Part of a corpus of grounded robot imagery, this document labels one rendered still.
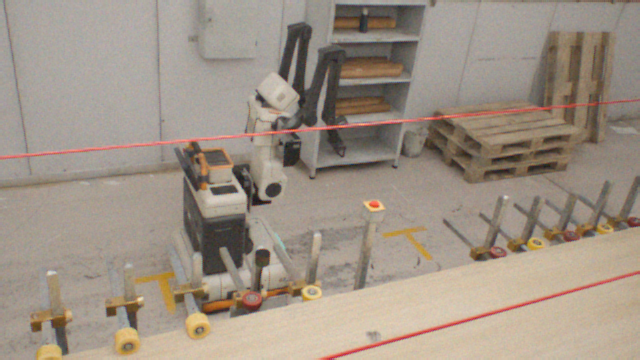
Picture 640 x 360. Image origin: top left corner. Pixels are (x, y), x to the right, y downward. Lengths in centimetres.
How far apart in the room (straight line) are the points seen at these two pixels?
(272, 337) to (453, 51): 416
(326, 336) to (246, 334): 30
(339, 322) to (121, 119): 299
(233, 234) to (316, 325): 116
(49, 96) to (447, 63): 358
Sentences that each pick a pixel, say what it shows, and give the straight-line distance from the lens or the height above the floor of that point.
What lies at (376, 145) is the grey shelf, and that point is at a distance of 551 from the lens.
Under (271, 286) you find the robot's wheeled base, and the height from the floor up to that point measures 16.
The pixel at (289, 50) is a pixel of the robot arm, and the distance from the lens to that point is 341.
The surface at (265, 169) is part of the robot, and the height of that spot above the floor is 87.
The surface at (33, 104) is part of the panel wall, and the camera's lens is 471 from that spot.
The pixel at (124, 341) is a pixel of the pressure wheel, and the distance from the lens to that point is 213.
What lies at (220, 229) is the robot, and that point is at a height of 61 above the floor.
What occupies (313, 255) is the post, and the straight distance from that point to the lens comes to 242.
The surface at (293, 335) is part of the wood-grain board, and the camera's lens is 224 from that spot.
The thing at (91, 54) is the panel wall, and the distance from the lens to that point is 459.
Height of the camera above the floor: 248
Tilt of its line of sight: 29 degrees down
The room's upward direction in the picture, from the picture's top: 7 degrees clockwise
